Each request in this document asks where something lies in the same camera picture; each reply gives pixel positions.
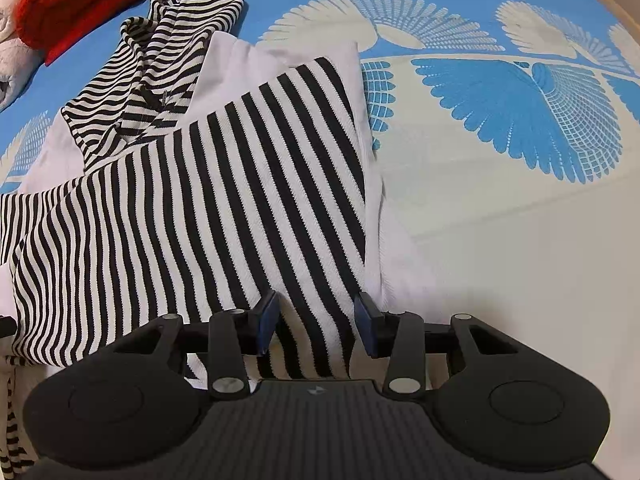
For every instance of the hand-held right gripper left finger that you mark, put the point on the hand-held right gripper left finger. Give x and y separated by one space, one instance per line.
266 324

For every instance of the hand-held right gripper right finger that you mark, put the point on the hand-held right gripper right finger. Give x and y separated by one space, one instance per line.
365 325

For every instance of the white garment with wide stripes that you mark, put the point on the white garment with wide stripes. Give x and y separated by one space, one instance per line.
210 200

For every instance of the blue white patterned bed sheet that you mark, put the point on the blue white patterned bed sheet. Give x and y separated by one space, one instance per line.
475 200

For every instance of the thin striped black white garment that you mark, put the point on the thin striped black white garment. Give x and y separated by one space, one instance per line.
150 60

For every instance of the white towel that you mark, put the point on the white towel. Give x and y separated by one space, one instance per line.
12 45

